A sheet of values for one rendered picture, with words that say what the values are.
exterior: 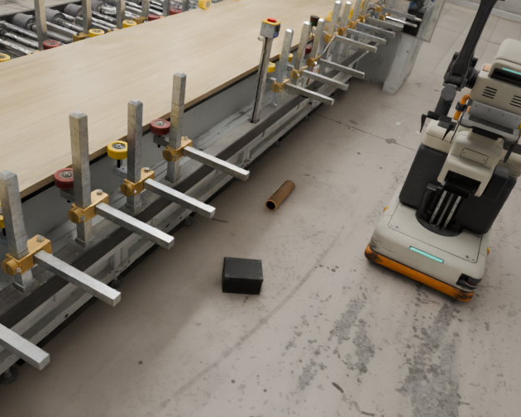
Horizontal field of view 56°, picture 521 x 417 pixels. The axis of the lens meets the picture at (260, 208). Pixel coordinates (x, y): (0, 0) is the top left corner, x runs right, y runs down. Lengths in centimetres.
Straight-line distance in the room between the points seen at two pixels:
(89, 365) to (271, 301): 93
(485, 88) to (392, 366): 135
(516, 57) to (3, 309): 213
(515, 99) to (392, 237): 94
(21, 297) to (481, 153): 205
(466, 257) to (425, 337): 49
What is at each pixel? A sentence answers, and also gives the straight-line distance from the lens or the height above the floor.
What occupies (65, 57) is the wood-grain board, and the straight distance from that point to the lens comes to 262.
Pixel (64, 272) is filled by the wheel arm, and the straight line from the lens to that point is 147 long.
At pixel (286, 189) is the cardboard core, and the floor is 7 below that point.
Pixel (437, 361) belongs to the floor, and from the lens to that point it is 265.
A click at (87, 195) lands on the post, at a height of 90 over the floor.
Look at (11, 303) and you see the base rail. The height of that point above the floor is 70.
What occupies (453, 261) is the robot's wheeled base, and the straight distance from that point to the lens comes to 282.
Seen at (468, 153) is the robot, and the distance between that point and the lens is 258.
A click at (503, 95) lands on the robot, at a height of 116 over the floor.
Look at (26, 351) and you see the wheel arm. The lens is 130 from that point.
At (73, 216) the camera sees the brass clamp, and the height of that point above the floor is 83.
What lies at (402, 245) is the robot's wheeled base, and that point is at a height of 24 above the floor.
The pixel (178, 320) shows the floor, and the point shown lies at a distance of 241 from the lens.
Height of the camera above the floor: 184
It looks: 36 degrees down
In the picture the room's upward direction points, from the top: 12 degrees clockwise
